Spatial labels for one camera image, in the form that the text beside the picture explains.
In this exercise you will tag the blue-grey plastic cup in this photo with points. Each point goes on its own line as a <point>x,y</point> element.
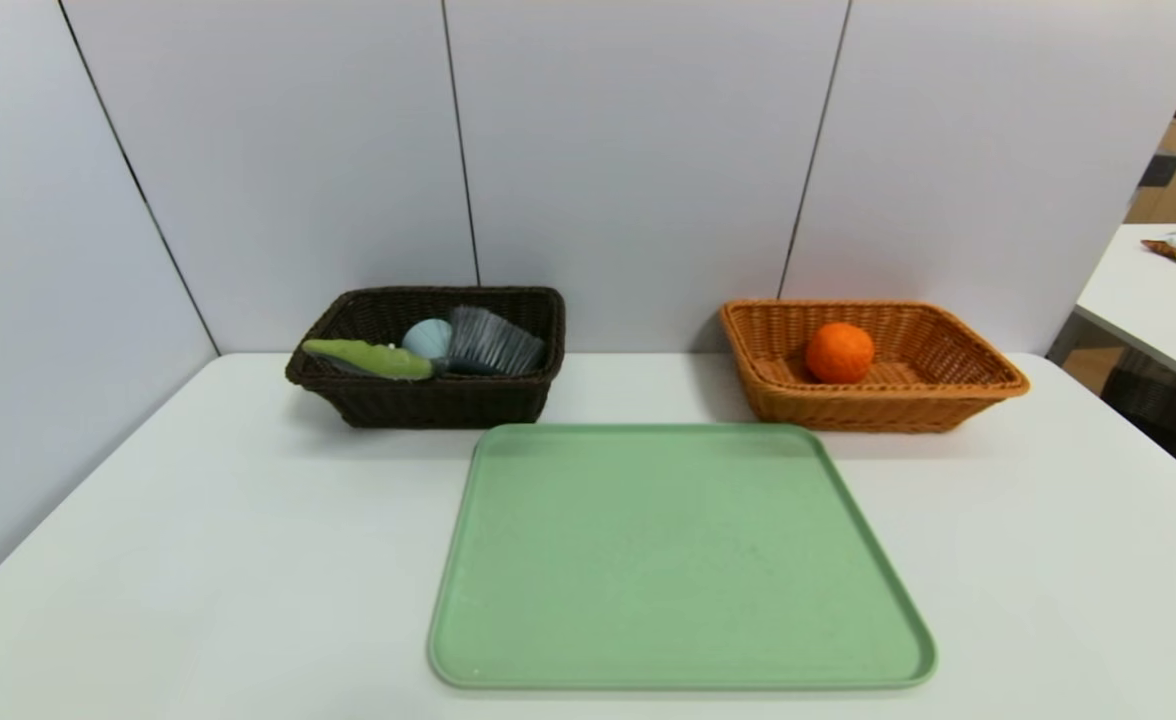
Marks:
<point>428,338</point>

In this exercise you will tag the orange wicker basket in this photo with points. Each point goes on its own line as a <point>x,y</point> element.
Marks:
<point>928,370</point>

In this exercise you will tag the orange fruit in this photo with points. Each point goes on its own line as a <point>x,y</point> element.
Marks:
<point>840,353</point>

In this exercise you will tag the white side table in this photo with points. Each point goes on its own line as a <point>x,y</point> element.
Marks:
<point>1158,300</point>

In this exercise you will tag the dark brown wicker basket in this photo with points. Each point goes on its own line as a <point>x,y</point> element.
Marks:
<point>448,400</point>

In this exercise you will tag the light green plastic tray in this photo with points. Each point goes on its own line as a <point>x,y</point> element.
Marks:
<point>668,560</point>

